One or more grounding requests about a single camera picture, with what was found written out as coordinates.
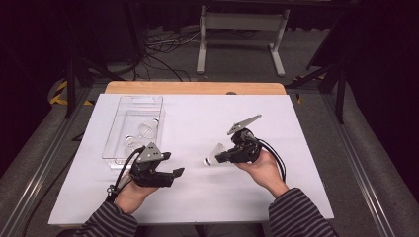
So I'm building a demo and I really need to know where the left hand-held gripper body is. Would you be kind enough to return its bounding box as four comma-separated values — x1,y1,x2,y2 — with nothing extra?
129,141,176,189

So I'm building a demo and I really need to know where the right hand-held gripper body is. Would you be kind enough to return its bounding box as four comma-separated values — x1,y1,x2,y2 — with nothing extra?
226,114,265,165

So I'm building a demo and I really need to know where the clear plastic tray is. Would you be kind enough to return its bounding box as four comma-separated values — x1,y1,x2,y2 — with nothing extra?
102,95,165,170

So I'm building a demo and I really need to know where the person's left hand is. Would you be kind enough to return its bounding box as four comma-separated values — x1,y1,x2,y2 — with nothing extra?
113,179,160,215

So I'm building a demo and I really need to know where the person's right hand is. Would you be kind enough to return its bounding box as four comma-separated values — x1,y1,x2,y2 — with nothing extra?
234,150,291,199

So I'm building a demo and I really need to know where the wooden table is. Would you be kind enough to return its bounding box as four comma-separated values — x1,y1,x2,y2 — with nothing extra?
104,81,288,96

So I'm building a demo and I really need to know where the black metal stand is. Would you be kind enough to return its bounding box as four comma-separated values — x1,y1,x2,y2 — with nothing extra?
285,19,350,124
63,55,126,119

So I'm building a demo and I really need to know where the yellow black floor tape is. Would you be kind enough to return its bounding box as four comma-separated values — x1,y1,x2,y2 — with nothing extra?
48,80,95,107

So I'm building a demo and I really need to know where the left hand-held gripper black cable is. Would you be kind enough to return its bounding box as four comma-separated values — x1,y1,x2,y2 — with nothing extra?
105,146,146,202

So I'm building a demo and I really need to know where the hand-held gripper black cable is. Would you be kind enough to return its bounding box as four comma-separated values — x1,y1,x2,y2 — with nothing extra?
253,136,287,184
105,146,146,202

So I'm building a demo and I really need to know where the right hand-held gripper black cable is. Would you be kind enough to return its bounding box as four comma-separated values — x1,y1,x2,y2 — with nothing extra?
253,136,287,184

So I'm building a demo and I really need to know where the long thin black cable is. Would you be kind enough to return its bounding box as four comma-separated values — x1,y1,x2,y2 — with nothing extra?
21,154,80,237

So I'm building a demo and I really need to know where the aluminium floor rail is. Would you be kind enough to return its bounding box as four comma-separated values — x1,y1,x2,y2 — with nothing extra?
0,87,97,237
320,93,416,237

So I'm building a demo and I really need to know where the bundle of floor cables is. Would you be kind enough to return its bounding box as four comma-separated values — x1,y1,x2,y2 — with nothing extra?
131,28,202,82

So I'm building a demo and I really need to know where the white metal table frame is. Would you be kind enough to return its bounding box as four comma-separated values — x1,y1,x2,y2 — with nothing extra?
196,4,291,78

